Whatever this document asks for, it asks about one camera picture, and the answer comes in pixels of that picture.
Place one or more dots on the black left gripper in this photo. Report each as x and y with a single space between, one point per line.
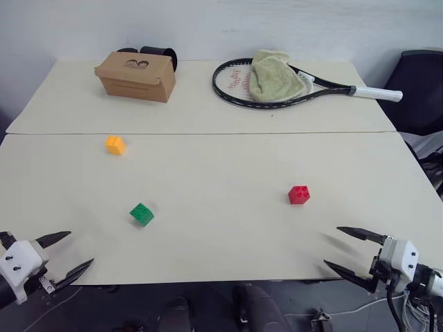
46 281

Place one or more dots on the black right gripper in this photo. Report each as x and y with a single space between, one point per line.
380 273

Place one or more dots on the red toy brick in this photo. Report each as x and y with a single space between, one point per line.
298 195

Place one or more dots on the green toy brick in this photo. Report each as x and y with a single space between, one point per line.
142 214

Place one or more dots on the large dark rounded shape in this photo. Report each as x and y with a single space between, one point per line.
259 307

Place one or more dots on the yellow toy brick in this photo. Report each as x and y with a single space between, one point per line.
115 145

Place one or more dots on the small dark rounded shape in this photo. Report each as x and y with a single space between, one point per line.
178 314

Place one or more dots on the black tennis racket white grip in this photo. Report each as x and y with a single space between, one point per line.
367 91

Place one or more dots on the black office chair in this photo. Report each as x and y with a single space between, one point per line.
415 90

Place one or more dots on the brown cardboard box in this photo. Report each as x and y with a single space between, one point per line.
136 77

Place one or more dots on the beige green towel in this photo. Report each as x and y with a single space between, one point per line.
273 77

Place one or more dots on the black cylindrical object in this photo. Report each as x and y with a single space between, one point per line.
155 51

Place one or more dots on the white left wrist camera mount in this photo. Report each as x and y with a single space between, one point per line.
20 263

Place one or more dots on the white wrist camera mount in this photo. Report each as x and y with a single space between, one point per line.
403 259
20 263

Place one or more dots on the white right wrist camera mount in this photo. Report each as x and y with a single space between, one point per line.
403 259

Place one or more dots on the dark metal bracket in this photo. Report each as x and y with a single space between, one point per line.
322 320

